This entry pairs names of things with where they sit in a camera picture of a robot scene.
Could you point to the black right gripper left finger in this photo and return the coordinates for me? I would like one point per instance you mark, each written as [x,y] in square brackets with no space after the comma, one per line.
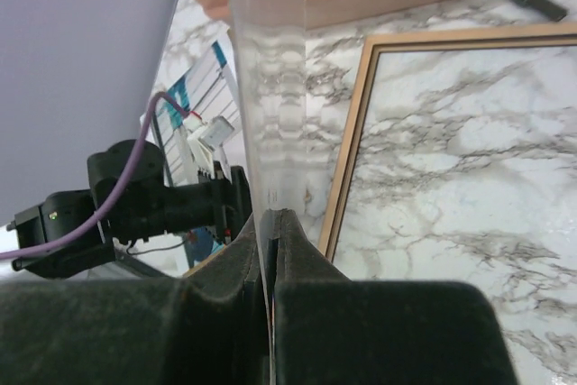
[207,328]

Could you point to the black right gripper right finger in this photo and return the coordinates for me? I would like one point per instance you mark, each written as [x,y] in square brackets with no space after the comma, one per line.
[329,329]

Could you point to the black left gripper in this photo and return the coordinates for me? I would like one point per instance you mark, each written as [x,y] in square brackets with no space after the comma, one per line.
[146,208]

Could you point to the blue wooden picture frame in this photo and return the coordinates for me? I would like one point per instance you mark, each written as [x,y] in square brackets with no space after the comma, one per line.
[500,38]

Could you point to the clear acrylic frame pane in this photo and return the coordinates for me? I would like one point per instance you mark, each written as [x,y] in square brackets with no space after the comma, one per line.
[270,59]

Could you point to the photo print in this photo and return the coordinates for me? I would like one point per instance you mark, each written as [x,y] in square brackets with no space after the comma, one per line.
[209,88]

